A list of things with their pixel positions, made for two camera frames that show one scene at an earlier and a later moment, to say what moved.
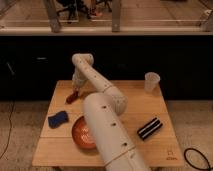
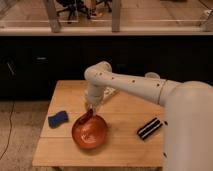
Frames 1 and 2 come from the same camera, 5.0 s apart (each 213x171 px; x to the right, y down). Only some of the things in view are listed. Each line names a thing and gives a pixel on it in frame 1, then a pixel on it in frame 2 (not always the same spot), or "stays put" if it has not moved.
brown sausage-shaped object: [73, 96] to [85, 118]
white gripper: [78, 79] to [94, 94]
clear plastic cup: [151, 80] stays put
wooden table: [146, 118] stays put
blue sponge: [58, 119] stays put
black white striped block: [149, 128] stays put
